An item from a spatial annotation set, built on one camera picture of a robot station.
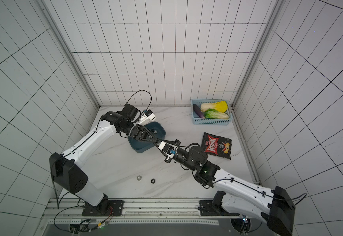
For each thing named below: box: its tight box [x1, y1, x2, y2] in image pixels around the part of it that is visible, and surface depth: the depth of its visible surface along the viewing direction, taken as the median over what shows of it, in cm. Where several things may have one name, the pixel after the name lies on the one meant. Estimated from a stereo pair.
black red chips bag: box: [201, 131, 232, 160], surface depth 99 cm
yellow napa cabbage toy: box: [200, 100, 229, 114], surface depth 112 cm
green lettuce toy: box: [204, 108, 230, 119], surface depth 106 cm
